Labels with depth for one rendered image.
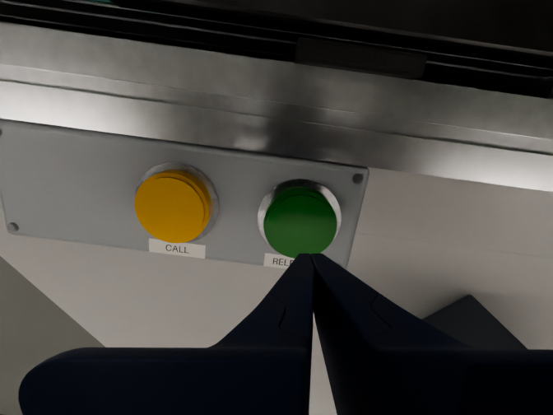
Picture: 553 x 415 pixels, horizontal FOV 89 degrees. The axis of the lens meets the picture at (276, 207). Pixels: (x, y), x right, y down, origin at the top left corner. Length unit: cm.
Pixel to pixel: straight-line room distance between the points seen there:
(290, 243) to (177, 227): 6
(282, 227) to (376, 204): 14
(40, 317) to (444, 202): 181
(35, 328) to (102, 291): 159
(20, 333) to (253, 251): 189
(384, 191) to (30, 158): 26
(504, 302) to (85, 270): 44
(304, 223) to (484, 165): 10
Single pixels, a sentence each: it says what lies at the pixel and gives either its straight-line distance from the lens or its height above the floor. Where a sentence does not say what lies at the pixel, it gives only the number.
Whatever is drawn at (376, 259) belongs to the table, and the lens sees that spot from 30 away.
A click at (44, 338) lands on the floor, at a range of 196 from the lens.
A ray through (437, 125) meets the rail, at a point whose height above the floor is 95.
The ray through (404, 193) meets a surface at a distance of 28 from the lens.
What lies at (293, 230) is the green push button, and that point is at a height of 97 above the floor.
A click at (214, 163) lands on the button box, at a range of 16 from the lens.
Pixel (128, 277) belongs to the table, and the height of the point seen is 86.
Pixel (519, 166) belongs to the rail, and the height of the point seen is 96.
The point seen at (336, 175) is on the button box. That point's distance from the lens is 16.
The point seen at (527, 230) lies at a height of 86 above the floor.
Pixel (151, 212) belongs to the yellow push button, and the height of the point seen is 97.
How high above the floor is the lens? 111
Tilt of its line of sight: 71 degrees down
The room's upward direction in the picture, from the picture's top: 176 degrees counter-clockwise
